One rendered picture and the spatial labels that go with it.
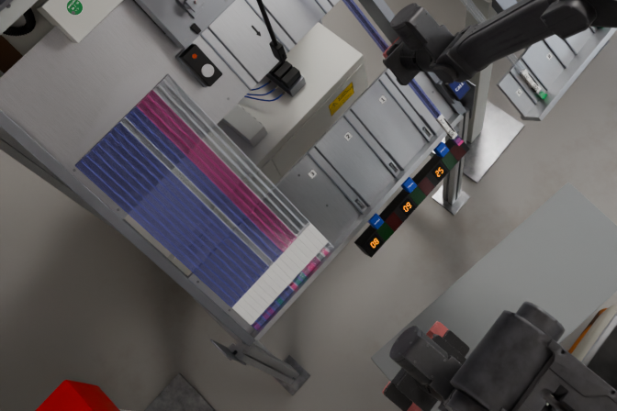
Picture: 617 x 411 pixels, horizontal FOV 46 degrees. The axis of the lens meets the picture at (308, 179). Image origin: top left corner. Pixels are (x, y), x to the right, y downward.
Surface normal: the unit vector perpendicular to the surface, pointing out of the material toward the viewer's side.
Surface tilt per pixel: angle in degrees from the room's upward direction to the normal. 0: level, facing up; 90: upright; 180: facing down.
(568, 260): 0
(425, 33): 39
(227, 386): 0
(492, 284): 0
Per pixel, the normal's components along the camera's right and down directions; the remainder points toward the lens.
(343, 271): -0.15, -0.34
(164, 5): 0.40, 0.18
